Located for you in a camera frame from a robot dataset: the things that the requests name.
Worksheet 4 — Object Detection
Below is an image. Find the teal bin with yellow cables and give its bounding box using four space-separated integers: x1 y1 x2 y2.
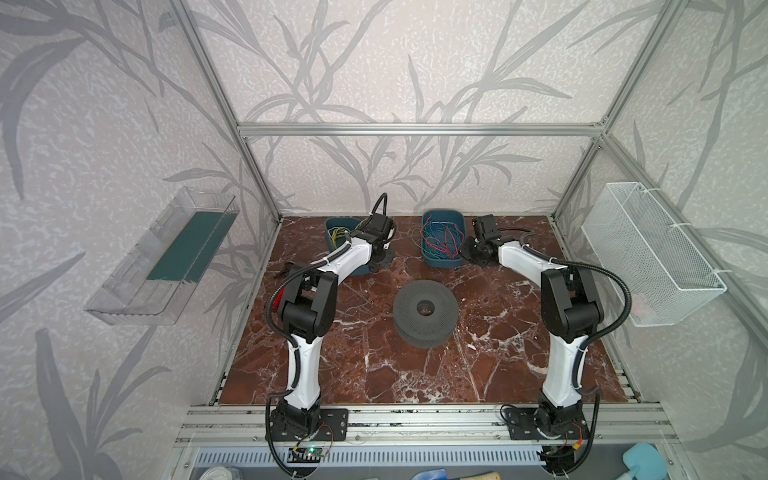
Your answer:
321 218 371 284

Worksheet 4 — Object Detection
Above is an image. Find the teal bin with red cables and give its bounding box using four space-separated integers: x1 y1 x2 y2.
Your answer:
419 209 466 269

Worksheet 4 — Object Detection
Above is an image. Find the dark grey foam spool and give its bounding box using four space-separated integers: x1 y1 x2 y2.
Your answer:
393 280 459 349

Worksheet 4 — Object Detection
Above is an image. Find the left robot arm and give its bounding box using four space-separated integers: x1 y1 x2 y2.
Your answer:
265 212 396 440

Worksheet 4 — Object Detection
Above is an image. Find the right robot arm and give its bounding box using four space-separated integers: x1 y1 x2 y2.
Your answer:
461 215 632 440

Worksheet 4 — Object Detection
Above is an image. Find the red spray bottle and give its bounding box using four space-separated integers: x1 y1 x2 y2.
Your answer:
271 290 283 312

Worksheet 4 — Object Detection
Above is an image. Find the green circuit board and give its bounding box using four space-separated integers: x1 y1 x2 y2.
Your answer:
288 445 331 464

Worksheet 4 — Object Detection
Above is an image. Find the light blue plastic object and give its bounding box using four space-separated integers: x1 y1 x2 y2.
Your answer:
616 443 668 480

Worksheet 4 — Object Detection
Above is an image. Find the red blue cable bundle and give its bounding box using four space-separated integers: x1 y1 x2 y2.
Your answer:
421 215 464 260

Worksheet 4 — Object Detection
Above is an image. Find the white wire mesh basket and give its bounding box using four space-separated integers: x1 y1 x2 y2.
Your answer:
582 182 727 327

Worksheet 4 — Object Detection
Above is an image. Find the clear plastic wall shelf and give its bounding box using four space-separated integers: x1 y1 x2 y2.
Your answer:
85 187 240 326

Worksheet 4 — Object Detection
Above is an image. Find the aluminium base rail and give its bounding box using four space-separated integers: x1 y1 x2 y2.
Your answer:
174 403 680 447

